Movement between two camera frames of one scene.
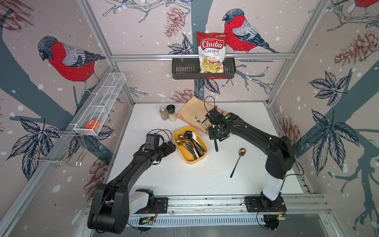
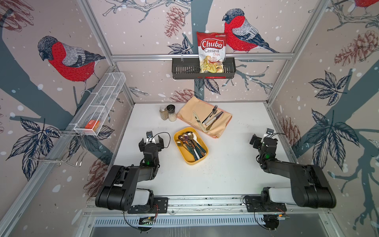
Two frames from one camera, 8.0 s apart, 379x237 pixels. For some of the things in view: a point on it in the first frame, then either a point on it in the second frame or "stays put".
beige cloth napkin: x=187 y=105 stays put
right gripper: x=211 y=138 -> x=257 y=141
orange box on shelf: x=93 y=124 stays put
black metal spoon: x=188 y=135 stays put
